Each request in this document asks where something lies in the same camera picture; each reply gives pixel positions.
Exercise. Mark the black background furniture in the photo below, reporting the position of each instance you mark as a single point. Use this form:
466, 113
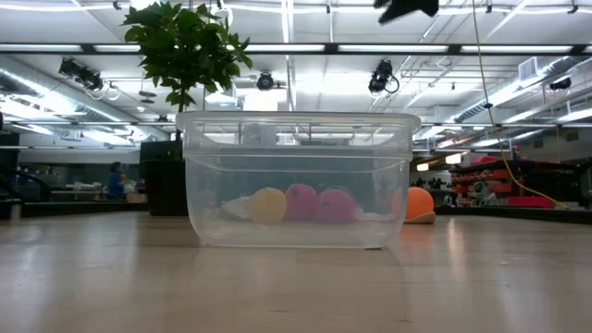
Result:
9, 157

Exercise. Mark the black ceiling camera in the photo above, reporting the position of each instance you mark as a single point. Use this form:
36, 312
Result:
81, 74
265, 81
380, 76
560, 83

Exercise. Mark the orange toy orange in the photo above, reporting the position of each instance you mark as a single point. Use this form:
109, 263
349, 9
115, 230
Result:
418, 202

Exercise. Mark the yellow toy lemon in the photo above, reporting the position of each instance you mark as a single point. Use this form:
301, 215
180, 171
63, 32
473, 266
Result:
268, 205

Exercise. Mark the red storage shelving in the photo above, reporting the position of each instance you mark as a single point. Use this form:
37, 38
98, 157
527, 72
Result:
499, 182

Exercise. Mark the red toy dragon fruit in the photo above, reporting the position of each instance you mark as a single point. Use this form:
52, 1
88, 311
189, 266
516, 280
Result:
335, 206

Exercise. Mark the person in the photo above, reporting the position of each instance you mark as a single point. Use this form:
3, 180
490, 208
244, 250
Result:
115, 181

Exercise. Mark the clear plastic tupperware container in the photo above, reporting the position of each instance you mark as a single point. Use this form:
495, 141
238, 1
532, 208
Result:
208, 139

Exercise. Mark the green leafy potted plant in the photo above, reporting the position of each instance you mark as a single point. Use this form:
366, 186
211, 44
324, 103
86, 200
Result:
185, 41

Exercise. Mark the black plant pot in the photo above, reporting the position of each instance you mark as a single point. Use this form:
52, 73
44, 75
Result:
162, 185

